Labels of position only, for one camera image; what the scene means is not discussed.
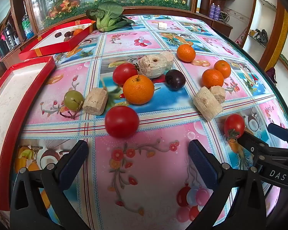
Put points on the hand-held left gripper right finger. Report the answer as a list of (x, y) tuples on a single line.
[(201, 163)]

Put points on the red tray with orange tape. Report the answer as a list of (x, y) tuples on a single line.
[(50, 42)]

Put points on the small white block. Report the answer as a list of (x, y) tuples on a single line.
[(162, 25)]

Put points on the dark purple plum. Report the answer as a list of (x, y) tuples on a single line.
[(175, 79)]

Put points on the dark red date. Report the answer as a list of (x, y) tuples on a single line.
[(58, 35), (68, 33)]

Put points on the printed pink blue tablecloth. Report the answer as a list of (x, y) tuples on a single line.
[(158, 172)]

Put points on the wooden wall shelf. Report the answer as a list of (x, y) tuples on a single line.
[(276, 40)]

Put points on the long corn cob piece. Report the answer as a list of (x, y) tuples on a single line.
[(207, 104)]

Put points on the green grape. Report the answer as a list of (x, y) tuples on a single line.
[(73, 100)]

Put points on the large corn cob piece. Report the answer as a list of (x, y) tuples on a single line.
[(151, 66)]

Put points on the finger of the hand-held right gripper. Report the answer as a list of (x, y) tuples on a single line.
[(253, 144), (279, 131)]

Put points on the dark kettle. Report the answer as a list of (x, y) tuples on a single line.
[(1, 48), (9, 34)]

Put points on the red tomato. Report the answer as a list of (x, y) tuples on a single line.
[(234, 124), (121, 121), (123, 73)]

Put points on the clear water bottle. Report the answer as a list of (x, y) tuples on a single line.
[(27, 26)]

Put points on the brown kiwi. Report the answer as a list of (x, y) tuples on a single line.
[(67, 39)]

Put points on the dark item on shelf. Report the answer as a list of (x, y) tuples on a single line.
[(261, 35)]

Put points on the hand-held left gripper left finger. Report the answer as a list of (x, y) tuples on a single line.
[(73, 163)]

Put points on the small mandarin orange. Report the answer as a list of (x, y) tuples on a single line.
[(222, 67), (186, 52), (212, 78), (78, 31)]

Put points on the maroon cloth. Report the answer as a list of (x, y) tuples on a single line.
[(271, 74)]

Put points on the large orange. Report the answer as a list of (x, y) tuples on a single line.
[(138, 89)]

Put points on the green bok choy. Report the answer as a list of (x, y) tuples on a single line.
[(108, 16)]

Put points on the plain red cardboard tray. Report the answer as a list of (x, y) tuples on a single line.
[(12, 105)]

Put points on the wooden side cabinet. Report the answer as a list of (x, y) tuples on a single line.
[(220, 26)]

